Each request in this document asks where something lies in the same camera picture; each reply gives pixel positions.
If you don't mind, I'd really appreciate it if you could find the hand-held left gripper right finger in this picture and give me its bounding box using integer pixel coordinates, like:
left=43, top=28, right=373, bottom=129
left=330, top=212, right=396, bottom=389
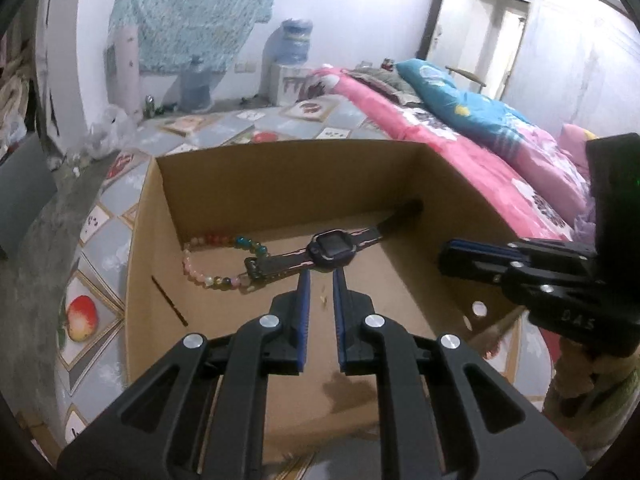
left=332, top=270, right=588, bottom=480

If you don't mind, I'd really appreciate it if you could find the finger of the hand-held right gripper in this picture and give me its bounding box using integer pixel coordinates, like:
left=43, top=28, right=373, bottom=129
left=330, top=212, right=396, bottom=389
left=440, top=239, right=598, bottom=261
left=440, top=256, right=601, bottom=311

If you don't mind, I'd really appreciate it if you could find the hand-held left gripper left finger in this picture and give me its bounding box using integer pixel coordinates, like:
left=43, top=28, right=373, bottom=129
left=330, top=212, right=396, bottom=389
left=57, top=270, right=313, bottom=480

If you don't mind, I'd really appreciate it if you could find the pink strap smart watch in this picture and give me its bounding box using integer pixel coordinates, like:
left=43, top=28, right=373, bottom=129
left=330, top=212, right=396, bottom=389
left=244, top=200, right=425, bottom=281

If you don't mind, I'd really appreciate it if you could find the multicolour bead bracelet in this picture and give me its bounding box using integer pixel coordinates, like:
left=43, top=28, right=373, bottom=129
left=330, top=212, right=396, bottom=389
left=181, top=231, right=268, bottom=292

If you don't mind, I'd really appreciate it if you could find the brown cardboard box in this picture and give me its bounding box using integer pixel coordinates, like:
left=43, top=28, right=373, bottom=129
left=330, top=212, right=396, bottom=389
left=124, top=139, right=531, bottom=466

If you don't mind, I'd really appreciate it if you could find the person's right forearm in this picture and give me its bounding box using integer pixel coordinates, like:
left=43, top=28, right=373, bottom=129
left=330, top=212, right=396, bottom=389
left=544, top=335, right=640, bottom=466

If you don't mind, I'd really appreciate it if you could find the pink floral blanket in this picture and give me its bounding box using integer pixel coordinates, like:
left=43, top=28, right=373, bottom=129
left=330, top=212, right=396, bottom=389
left=305, top=65, right=596, bottom=241

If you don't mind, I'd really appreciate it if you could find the pink pillow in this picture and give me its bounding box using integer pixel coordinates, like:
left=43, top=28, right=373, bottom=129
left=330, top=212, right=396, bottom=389
left=560, top=122, right=599, bottom=162

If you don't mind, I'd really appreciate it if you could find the blue floral pillow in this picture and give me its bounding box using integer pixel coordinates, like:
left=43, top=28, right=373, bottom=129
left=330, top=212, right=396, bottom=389
left=395, top=58, right=536, bottom=153

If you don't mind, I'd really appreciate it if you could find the wooden chair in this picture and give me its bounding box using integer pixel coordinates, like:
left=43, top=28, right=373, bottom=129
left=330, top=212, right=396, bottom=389
left=445, top=64, right=489, bottom=94

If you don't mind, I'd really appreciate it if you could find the white water dispenser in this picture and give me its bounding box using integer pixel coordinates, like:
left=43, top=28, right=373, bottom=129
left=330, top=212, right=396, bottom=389
left=270, top=62, right=312, bottom=106

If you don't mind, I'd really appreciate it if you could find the dark wooden door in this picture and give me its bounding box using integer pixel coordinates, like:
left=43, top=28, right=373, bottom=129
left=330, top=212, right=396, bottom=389
left=425, top=0, right=454, bottom=61

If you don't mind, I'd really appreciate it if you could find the clear water bottle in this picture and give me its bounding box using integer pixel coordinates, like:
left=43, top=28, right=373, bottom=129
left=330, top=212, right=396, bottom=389
left=179, top=56, right=212, bottom=113

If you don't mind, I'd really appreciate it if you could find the clear plastic bag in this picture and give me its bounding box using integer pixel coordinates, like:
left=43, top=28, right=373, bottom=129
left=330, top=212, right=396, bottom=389
left=82, top=106, right=136, bottom=161

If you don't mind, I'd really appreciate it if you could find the blue water jug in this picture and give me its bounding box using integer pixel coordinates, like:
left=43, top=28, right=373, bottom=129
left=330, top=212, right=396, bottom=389
left=275, top=19, right=314, bottom=66

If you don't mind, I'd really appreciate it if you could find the grey cabinet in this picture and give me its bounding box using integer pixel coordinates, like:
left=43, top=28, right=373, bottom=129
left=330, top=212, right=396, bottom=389
left=0, top=132, right=57, bottom=258

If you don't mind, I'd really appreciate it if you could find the white tower appliance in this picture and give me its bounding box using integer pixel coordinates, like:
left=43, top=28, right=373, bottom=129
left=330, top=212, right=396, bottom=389
left=106, top=24, right=142, bottom=117

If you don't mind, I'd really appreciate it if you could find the teal patterned curtain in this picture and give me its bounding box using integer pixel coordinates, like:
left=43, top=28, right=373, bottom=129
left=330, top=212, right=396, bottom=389
left=110, top=0, right=278, bottom=73

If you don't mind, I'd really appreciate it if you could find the pile of clothes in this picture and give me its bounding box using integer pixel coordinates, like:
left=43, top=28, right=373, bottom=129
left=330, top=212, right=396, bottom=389
left=0, top=35, right=36, bottom=161

